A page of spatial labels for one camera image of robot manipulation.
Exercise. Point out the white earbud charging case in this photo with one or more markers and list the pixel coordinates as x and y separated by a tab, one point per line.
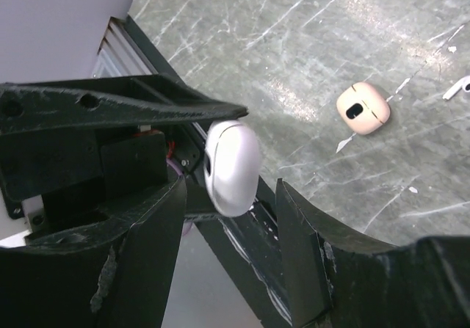
232	167

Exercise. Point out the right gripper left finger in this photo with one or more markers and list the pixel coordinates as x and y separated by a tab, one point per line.
114	273

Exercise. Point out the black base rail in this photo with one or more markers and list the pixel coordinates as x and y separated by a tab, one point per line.
247	247

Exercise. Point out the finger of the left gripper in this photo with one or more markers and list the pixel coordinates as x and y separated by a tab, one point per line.
205	216

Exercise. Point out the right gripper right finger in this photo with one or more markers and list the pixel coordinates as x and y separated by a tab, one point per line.
337	275

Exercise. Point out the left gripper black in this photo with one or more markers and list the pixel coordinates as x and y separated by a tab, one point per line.
61	179

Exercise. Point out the white earbud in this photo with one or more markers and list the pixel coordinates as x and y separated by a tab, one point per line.
462	84

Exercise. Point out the pink earbud charging case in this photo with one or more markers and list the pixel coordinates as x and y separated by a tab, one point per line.
363	108

